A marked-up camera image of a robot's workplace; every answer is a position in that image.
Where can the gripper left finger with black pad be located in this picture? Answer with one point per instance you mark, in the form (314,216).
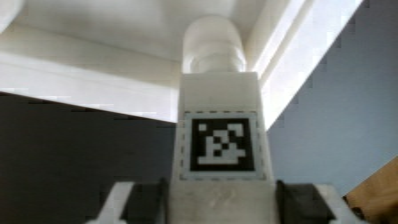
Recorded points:
(134,205)

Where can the white square table top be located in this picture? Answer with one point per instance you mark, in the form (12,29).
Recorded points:
(92,51)

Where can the white table leg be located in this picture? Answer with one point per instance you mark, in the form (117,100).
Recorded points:
(223,184)

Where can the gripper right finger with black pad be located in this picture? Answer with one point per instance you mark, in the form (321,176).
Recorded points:
(310,205)

